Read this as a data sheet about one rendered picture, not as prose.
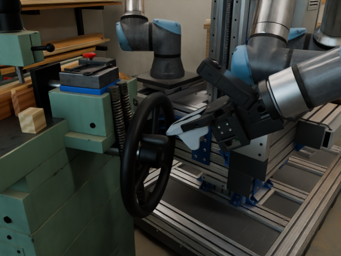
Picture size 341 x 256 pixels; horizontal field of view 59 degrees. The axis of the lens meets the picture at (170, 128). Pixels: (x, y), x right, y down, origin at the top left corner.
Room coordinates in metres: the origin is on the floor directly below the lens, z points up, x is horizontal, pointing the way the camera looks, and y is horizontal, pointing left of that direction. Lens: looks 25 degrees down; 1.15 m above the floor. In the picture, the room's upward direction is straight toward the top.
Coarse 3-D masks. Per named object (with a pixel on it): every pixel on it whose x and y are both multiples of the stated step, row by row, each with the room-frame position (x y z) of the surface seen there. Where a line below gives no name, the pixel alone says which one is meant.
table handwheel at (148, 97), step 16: (160, 96) 0.62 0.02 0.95; (144, 112) 0.55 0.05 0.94; (128, 128) 0.52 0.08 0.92; (128, 144) 0.49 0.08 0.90; (144, 144) 0.60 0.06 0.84; (128, 160) 0.48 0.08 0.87; (144, 160) 0.58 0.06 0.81; (160, 160) 0.58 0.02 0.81; (128, 176) 0.47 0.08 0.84; (144, 176) 0.54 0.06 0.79; (160, 176) 0.67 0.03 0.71; (128, 192) 0.47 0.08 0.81; (160, 192) 0.62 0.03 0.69; (128, 208) 0.47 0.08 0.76; (144, 208) 0.53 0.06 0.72
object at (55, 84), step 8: (48, 64) 0.72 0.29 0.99; (56, 64) 0.73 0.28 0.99; (32, 72) 0.66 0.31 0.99; (40, 72) 0.67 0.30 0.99; (48, 72) 0.69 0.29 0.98; (56, 72) 0.72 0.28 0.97; (32, 80) 0.66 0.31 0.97; (40, 80) 0.67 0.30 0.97; (48, 80) 0.69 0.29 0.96; (56, 80) 0.69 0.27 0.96; (40, 88) 0.66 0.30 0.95; (48, 88) 0.69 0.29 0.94; (40, 96) 0.66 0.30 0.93; (48, 96) 0.68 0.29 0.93; (40, 104) 0.66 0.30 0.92; (48, 104) 0.68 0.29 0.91
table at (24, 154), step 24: (0, 120) 0.59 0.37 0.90; (48, 120) 0.59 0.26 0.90; (0, 144) 0.48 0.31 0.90; (24, 144) 0.49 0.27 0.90; (48, 144) 0.54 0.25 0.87; (72, 144) 0.58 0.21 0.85; (96, 144) 0.56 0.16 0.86; (0, 168) 0.43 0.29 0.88; (24, 168) 0.47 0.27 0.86; (0, 192) 0.42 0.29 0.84
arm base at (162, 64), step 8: (160, 56) 1.25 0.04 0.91; (168, 56) 1.24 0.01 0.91; (176, 56) 1.25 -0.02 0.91; (152, 64) 1.30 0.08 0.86; (160, 64) 1.24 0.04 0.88; (168, 64) 1.24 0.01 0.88; (176, 64) 1.25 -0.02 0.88; (152, 72) 1.26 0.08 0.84; (160, 72) 1.23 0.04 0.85; (168, 72) 1.24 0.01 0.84; (176, 72) 1.24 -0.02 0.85; (184, 72) 1.28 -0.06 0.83
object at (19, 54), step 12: (0, 36) 0.68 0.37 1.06; (12, 36) 0.67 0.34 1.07; (24, 36) 0.68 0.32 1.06; (36, 36) 0.72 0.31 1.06; (0, 48) 0.68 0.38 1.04; (12, 48) 0.67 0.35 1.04; (24, 48) 0.68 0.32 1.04; (0, 60) 0.69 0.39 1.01; (12, 60) 0.67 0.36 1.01; (24, 60) 0.67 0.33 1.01; (36, 60) 0.70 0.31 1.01
